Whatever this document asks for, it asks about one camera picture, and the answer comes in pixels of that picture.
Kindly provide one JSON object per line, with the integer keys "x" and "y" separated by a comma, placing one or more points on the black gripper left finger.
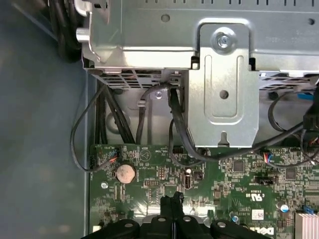
{"x": 154, "y": 229}

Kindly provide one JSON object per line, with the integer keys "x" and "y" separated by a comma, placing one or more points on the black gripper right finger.
{"x": 189, "y": 229}

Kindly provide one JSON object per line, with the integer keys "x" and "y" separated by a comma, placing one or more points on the metal socket cover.
{"x": 204, "y": 221}

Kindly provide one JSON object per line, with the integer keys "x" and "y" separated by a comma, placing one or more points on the silver internal USB port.
{"x": 187, "y": 179}

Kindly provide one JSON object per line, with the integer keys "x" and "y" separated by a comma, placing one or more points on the green motherboard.
{"x": 224, "y": 186}

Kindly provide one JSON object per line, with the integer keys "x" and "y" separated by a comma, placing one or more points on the round coin battery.
{"x": 125, "y": 173}

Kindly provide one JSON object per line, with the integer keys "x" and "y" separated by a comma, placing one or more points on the white board sticker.
{"x": 258, "y": 213}

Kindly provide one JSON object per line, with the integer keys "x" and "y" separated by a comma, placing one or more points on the silver-topped capacitor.
{"x": 283, "y": 207}

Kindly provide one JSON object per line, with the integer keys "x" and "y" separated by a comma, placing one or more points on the silver finned heat sink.
{"x": 307, "y": 224}

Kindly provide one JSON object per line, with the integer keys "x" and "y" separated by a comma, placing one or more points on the silver drive cage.
{"x": 149, "y": 30}

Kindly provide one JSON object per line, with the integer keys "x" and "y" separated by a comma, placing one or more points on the silver cage bracket plate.
{"x": 224, "y": 74}

